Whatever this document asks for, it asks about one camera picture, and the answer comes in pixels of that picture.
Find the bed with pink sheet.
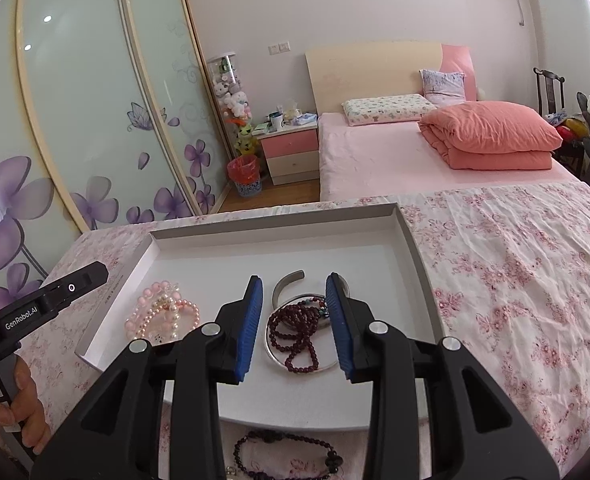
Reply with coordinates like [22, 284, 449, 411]
[317, 110, 583, 203]

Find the multicoloured bead bracelet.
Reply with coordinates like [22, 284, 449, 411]
[297, 296, 332, 320]

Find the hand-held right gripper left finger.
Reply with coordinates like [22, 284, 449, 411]
[30, 274, 266, 480]

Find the printed white pillow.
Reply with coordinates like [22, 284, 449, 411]
[341, 93, 438, 127]

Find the plush toy display tube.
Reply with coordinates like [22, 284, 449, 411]
[206, 51, 252, 123]

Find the white pearl bracelet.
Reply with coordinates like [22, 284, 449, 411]
[152, 294, 185, 345]

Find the dark wooden chair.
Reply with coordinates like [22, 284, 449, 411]
[532, 67, 568, 116]

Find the translucent pink bead bracelet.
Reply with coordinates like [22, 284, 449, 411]
[124, 280, 177, 342]

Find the pink floral cloth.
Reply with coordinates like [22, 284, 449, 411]
[17, 180, 590, 480]

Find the beige and pink headboard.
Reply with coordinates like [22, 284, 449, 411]
[305, 41, 477, 116]

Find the colourful toy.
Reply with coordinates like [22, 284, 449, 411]
[550, 112, 590, 141]

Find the silver cuff bangle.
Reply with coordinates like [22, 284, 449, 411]
[272, 269, 356, 311]

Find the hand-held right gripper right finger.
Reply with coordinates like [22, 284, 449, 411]
[324, 271, 561, 480]

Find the pink nightstand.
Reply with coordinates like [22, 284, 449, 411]
[252, 120, 321, 186]

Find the thin silver ring bangle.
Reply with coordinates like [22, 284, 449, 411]
[264, 327, 341, 375]

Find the pink pearl bracelet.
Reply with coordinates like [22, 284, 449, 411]
[140, 298, 201, 343]

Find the red trash bin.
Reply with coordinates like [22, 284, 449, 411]
[226, 155, 263, 198]

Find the person's left hand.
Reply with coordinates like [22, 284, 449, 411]
[0, 357, 52, 456]

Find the yellow green plush toy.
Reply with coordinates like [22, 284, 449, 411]
[235, 121, 260, 157]

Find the grey cardboard box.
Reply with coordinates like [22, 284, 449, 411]
[75, 202, 444, 435]

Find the floral sliding door wardrobe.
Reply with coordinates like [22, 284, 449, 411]
[0, 0, 236, 321]

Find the purple patterned pillow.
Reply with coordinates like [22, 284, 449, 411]
[419, 69, 466, 107]

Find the dark red bead bracelet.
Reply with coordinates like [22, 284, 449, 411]
[266, 302, 333, 375]

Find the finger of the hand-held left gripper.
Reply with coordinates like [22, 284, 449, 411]
[37, 261, 110, 313]

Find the black bead bracelet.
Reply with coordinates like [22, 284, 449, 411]
[232, 429, 344, 480]

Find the folded orange duvet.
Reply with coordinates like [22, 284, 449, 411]
[417, 101, 563, 171]

